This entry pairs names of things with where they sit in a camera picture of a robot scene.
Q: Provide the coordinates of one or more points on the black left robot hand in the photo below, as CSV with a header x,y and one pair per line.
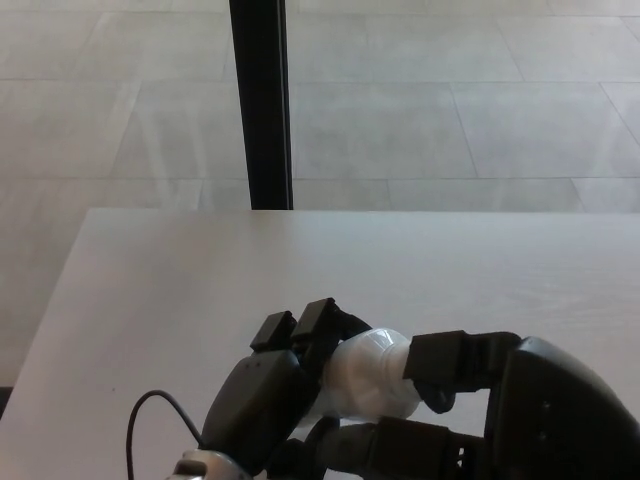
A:
x,y
255,400

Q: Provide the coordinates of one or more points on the black vertical window post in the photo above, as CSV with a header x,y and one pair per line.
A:
x,y
262,100

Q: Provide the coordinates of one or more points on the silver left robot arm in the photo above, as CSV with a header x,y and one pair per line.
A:
x,y
205,467

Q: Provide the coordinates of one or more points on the white plastic bottle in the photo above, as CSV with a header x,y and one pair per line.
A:
x,y
370,370

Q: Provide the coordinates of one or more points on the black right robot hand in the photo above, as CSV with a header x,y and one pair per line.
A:
x,y
550,410

